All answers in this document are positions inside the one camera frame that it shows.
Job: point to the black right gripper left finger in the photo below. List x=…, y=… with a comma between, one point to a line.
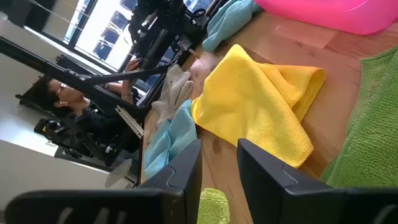
x=155, y=205

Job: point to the large window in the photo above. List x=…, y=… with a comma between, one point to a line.
x=102, y=31

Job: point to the black equipment rig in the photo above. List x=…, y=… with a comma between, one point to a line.
x=62, y=130

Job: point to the blue microfiber towel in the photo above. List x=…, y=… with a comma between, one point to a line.
x=174, y=137
x=227, y=21

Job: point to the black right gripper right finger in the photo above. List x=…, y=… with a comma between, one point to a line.
x=295, y=202

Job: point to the grey microfiber towel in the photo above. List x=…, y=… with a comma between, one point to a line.
x=177, y=88

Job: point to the person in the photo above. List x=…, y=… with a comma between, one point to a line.
x=74, y=102

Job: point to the silver metal bracket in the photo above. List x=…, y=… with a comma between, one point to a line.
x=129, y=119

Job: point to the pink plastic tray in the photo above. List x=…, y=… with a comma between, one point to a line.
x=326, y=12

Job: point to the lime green microfiber towel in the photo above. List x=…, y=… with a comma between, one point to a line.
x=213, y=207

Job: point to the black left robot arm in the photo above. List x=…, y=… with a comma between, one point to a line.
x=155, y=31

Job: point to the yellow microfiber towel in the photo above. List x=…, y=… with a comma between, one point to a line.
x=248, y=102

